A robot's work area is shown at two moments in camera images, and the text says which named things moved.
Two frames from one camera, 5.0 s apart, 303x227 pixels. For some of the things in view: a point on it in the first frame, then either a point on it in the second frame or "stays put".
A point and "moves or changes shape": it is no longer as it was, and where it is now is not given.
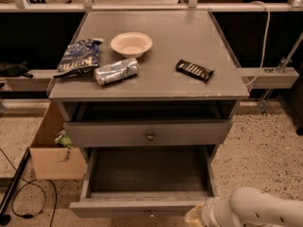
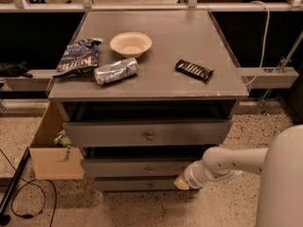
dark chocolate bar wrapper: x=197 y=71 stays put
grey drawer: x=144 y=182 moves or changes shape
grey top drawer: x=193 y=133 stays put
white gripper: x=208 y=212 to x=190 y=176
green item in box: x=63 y=139 stays put
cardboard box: x=56 y=163 stays put
